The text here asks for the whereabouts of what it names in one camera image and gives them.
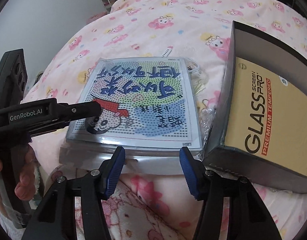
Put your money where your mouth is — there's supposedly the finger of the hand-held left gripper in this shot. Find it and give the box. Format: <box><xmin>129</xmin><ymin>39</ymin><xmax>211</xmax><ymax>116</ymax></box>
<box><xmin>56</xmin><ymin>102</ymin><xmax>102</xmax><ymax>124</ymax></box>

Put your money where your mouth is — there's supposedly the cartoon diamond painting kit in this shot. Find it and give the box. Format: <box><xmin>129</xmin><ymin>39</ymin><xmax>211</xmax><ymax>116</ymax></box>
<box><xmin>60</xmin><ymin>57</ymin><xmax>206</xmax><ymax>174</ymax></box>

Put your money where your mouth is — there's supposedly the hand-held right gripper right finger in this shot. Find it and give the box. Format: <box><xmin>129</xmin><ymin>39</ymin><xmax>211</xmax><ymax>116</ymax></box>
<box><xmin>179</xmin><ymin>146</ymin><xmax>285</xmax><ymax>240</ymax></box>

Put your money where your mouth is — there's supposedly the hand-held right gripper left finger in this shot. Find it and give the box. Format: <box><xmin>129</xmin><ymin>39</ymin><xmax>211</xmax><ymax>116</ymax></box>
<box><xmin>22</xmin><ymin>146</ymin><xmax>126</xmax><ymax>240</ymax></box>

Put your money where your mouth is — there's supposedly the clear plastic accessory bag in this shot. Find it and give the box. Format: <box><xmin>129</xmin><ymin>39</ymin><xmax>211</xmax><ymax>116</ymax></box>
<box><xmin>185</xmin><ymin>59</ymin><xmax>217</xmax><ymax>159</ymax></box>

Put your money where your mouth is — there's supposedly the black cardboard box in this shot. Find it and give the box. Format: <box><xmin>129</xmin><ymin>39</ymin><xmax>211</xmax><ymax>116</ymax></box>
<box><xmin>203</xmin><ymin>20</ymin><xmax>307</xmax><ymax>194</ymax></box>

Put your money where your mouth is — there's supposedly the person's left hand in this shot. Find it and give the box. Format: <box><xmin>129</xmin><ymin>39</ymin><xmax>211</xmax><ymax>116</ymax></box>
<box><xmin>15</xmin><ymin>144</ymin><xmax>38</xmax><ymax>200</ymax></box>

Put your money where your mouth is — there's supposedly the fluffy pink printed blanket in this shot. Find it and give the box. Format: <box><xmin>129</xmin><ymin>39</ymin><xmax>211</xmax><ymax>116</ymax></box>
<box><xmin>34</xmin><ymin>165</ymin><xmax>231</xmax><ymax>240</ymax></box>

